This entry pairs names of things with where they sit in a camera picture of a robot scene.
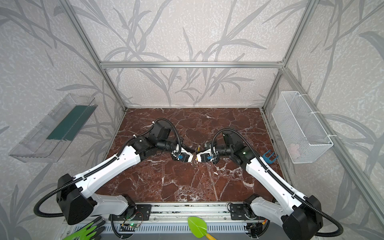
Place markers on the white wire mesh basket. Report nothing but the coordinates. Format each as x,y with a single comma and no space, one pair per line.
298,124

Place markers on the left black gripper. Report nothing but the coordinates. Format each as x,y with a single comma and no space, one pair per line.
177,150

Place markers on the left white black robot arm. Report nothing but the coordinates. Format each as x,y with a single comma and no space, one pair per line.
77,197

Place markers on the pink object in basket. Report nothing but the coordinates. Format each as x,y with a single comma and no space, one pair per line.
294,150

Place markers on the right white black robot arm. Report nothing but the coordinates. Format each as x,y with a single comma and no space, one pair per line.
300,216

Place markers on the blue toy rake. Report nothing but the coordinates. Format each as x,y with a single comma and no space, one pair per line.
270,157

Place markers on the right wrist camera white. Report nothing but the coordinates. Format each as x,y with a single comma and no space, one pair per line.
204,157

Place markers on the green toy shovel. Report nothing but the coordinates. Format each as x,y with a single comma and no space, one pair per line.
199,228

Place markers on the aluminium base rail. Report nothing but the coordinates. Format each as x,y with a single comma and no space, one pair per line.
172,218

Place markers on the clear plastic wall tray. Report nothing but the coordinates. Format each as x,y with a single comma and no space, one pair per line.
48,141

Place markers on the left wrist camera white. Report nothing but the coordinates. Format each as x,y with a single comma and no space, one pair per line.
185,157

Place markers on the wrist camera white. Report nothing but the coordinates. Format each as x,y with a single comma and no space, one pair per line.
204,157
185,157

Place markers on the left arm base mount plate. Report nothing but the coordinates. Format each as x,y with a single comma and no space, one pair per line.
139,212

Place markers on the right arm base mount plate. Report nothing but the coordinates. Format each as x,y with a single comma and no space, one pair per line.
238,212

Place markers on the green black work glove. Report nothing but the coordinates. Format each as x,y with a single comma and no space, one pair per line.
91,231

